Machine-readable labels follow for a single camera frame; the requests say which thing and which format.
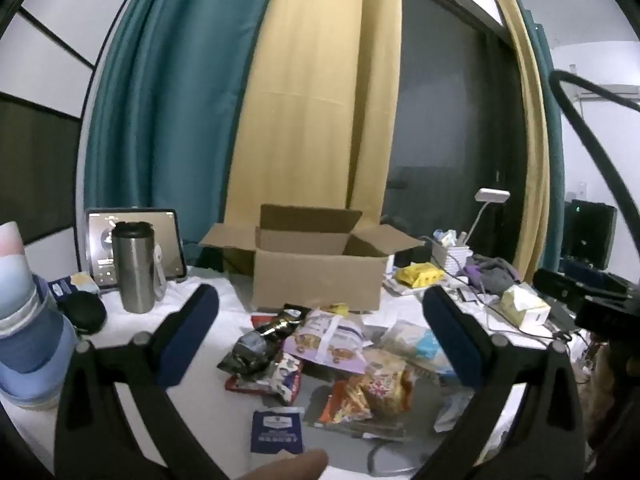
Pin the orange snack bag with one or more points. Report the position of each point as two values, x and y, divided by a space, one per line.
360 395

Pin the dark chair backrest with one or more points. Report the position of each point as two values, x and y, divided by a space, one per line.
397 224

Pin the white desk lamp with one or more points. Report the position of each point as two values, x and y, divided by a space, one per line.
492 195

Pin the wide yellow curtain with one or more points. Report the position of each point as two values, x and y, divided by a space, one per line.
300 110

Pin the white table cloth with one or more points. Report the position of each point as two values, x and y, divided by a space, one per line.
230 295

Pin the white crumpled wrapper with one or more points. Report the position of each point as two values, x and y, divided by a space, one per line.
450 410

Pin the narrow teal curtain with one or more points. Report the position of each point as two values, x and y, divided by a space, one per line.
552 160

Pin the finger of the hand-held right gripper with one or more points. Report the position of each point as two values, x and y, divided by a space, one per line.
555 284

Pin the white air conditioner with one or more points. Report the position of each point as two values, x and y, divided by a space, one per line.
615 89

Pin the cardboard box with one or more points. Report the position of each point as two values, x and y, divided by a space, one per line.
310 275

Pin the dark grey snack packet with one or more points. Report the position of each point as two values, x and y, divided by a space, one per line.
247 352

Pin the dark glass window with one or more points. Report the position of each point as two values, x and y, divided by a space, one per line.
450 110

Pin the person's left hand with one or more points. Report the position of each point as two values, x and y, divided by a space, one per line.
285 467

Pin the tablet computer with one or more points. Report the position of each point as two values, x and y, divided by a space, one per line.
170 240

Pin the black gold snack packet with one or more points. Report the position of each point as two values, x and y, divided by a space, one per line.
277 325

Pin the red white snack packet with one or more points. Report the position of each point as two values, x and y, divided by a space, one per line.
287 377

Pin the narrow yellow curtain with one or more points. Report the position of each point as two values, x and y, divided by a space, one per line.
530 135

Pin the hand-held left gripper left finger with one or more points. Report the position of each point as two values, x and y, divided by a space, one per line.
187 335

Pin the pale yellow tissue box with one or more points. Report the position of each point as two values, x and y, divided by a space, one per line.
525 306

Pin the small dark blue packet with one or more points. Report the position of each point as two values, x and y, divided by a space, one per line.
277 432

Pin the blue striped plush cushion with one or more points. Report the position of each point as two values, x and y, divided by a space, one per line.
25 335

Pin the white blue snack packet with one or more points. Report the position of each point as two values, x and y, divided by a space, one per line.
410 342

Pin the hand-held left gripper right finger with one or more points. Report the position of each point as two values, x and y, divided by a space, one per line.
450 330

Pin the purple gadget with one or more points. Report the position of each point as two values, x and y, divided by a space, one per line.
471 274

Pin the black round pouch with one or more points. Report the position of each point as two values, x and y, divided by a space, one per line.
82 310

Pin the wide teal curtain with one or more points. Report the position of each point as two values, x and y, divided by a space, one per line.
165 110

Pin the blue tissue packet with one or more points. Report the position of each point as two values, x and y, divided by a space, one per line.
65 287

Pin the yellow cloth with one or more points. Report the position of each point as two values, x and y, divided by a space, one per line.
420 274

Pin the small yellow candy packet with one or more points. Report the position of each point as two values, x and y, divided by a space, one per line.
337 309

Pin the steel travel tumbler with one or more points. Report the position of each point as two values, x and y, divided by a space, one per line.
132 270

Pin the purple cookie packet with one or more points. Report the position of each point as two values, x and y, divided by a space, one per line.
325 342

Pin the grey cloth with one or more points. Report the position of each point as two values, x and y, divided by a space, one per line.
500 272

